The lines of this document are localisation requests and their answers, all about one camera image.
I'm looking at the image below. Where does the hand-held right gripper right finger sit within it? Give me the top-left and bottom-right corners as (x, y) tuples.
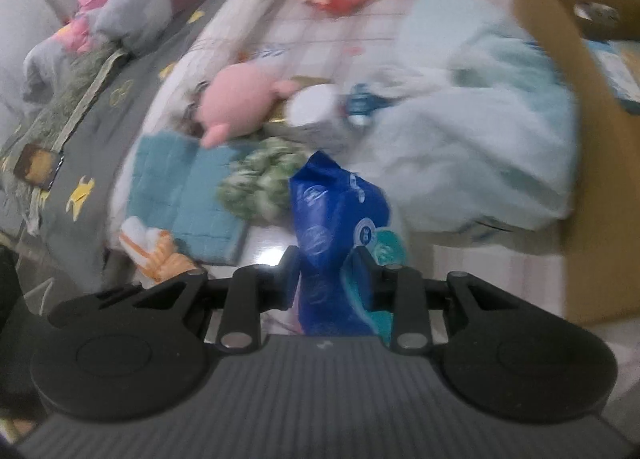
(351, 245), (595, 355)

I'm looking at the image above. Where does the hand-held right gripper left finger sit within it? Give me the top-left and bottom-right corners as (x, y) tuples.
(50, 245), (301, 353)

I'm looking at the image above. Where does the blue tissue packet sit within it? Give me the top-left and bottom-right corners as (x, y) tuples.
(289, 150), (409, 338)

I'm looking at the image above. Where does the pink plush toy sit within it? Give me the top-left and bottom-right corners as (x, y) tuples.
(199, 63), (301, 148)

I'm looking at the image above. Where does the brown cardboard box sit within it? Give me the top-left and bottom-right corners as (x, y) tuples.
(512, 0), (640, 328)

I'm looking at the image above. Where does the green white knitted cloth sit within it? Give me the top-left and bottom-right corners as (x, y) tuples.
(216, 136), (314, 224)

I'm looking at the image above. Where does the teal towel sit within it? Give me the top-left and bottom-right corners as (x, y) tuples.
(125, 133), (261, 265)

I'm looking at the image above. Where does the orange striped cloth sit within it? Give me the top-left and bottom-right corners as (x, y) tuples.
(119, 216), (201, 283)

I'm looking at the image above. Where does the yellow packet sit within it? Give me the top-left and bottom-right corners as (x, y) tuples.
(262, 76), (331, 138)

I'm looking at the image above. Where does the white plastic bag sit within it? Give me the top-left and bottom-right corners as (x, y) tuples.
(350, 0), (584, 236)

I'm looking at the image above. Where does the grey star-print bed sheet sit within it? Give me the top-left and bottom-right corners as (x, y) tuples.
(0, 0), (281, 290)

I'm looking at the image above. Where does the floral plaid tablecloth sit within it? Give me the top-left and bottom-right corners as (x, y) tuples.
(107, 0), (571, 340)

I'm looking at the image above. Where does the cream mattress pad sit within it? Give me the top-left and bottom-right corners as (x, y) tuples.
(107, 0), (371, 240)

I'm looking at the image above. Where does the brown label patch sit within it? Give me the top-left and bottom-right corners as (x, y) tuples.
(15, 143), (66, 190)

